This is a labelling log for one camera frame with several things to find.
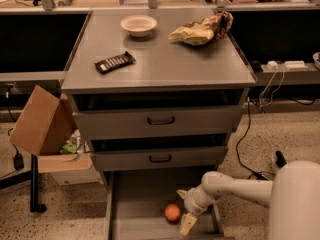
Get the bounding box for orange fruit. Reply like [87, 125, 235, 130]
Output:
[164, 203, 181, 222]

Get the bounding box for grey top drawer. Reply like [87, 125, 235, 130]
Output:
[73, 106, 241, 140]

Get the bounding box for grey drawer cabinet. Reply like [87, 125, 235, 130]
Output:
[61, 7, 257, 240]

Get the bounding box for black plug adapter left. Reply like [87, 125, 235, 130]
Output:
[13, 153, 24, 170]

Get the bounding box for white bowl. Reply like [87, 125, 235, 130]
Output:
[120, 15, 157, 38]

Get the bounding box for crumpled chip bag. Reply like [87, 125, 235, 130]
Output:
[168, 11, 233, 46]

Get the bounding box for brown cardboard box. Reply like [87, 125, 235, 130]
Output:
[9, 85, 101, 185]

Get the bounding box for green snack packet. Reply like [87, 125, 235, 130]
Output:
[60, 141, 77, 154]

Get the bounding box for grey bottom drawer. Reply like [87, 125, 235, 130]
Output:
[105, 166, 234, 240]

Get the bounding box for white power strip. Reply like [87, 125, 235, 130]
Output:
[266, 60, 308, 71]

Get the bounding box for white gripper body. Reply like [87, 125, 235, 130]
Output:
[184, 185, 215, 216]

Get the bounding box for black snack bar wrapper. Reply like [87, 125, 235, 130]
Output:
[95, 52, 136, 74]

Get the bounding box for black table leg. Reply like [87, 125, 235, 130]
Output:
[275, 151, 287, 168]
[0, 155, 47, 213]

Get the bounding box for black table leg left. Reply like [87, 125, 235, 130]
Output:
[0, 155, 47, 213]

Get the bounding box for black power cable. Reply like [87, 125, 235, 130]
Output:
[235, 97, 276, 181]

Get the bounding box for grey middle drawer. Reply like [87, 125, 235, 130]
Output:
[92, 146, 227, 171]

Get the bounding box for grey drawer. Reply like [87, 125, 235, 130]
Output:
[92, 146, 227, 171]
[73, 106, 241, 140]
[105, 166, 234, 240]

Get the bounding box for black table leg right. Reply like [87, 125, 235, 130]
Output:
[275, 151, 287, 168]

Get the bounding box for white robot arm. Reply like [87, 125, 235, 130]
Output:
[178, 161, 320, 240]

